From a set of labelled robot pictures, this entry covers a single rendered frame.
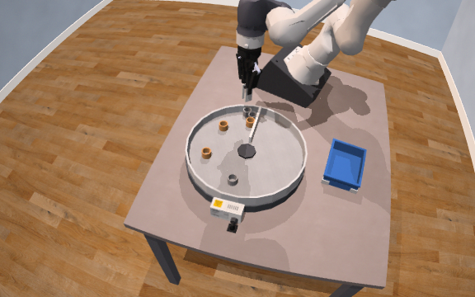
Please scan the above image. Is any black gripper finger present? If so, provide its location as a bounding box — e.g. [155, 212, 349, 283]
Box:
[236, 54, 247, 99]
[244, 61, 262, 102]

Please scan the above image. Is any bronze bushing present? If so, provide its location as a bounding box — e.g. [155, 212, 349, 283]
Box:
[219, 120, 228, 132]
[246, 117, 255, 128]
[202, 148, 211, 159]

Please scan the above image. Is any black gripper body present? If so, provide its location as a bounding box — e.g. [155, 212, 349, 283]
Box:
[237, 45, 261, 70]

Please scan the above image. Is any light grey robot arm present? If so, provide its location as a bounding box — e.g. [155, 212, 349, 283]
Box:
[237, 0, 396, 85]

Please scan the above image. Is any grey metal bushing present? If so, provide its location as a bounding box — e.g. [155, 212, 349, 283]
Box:
[228, 173, 238, 186]
[243, 107, 252, 117]
[248, 111, 257, 119]

